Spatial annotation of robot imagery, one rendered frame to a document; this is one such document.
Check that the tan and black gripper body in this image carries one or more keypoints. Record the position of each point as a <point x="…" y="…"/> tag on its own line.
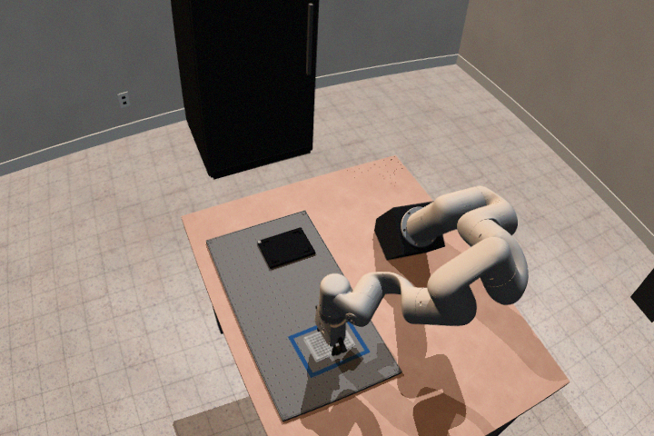
<point x="330" y="332"/>

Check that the blue tape outline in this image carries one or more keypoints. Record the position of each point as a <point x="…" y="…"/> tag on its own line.
<point x="304" y="362"/>

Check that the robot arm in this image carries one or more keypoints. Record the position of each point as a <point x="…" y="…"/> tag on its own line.
<point x="448" y="299"/>

